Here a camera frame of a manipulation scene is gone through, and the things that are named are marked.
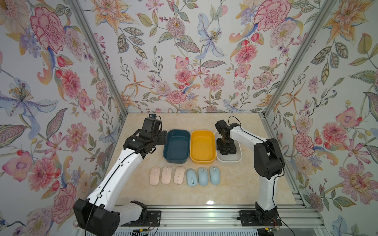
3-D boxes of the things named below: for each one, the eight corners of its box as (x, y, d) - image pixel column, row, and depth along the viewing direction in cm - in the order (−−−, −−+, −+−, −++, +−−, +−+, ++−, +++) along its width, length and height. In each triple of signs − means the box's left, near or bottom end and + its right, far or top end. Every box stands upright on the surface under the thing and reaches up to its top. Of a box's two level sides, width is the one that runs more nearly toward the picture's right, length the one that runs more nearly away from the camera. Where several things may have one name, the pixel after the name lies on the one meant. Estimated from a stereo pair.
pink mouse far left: (149, 185, 87) (148, 183, 85) (151, 168, 93) (151, 166, 92) (158, 185, 87) (158, 183, 85) (160, 168, 93) (160, 166, 92)
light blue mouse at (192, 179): (188, 187, 86) (188, 186, 83) (185, 171, 92) (185, 169, 90) (198, 186, 86) (198, 184, 84) (194, 169, 93) (195, 167, 90)
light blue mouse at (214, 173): (210, 185, 87) (211, 183, 84) (209, 168, 93) (209, 166, 91) (220, 185, 87) (221, 183, 85) (218, 168, 93) (219, 166, 91)
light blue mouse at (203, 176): (198, 186, 86) (198, 184, 84) (197, 168, 93) (197, 166, 91) (208, 186, 86) (209, 184, 84) (207, 168, 93) (207, 166, 91)
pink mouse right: (173, 184, 87) (173, 183, 85) (175, 167, 93) (174, 165, 92) (185, 184, 87) (185, 183, 85) (185, 167, 93) (185, 165, 92)
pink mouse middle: (161, 184, 87) (160, 182, 85) (163, 167, 94) (162, 165, 92) (170, 184, 87) (170, 182, 85) (172, 167, 94) (171, 165, 92)
